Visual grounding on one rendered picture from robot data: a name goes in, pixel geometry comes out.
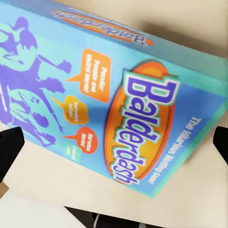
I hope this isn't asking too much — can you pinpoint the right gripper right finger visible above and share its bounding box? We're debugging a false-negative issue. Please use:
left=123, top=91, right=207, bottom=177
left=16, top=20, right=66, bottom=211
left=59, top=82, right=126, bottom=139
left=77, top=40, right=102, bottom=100
left=213, top=126, right=228, bottom=165

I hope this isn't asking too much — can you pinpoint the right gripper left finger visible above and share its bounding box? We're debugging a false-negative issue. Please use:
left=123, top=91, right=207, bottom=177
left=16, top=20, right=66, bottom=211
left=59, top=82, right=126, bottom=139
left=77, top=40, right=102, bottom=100
left=0, top=126, right=25, bottom=183

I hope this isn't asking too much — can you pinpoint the board game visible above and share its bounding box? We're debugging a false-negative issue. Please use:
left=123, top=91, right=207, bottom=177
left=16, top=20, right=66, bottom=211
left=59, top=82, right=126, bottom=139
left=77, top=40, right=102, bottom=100
left=0, top=0, right=228, bottom=199

